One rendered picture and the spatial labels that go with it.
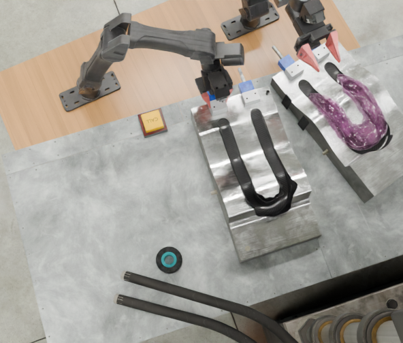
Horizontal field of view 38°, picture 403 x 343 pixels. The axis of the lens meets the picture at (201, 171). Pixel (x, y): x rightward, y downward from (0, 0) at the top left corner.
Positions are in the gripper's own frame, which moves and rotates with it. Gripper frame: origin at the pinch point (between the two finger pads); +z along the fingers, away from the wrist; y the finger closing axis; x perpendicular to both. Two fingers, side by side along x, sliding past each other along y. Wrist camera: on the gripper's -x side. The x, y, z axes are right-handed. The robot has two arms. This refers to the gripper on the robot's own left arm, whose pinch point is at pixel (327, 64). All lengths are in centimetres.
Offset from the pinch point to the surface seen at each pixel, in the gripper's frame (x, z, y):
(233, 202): 25.6, 19.1, -35.7
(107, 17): 122, -105, -37
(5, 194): 121, -43, -114
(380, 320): -37, 59, -31
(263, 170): 28.2, 13.8, -22.9
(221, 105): 26.8, -9.9, -25.4
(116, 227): 39, 8, -70
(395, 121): 31.9, 17.0, 23.1
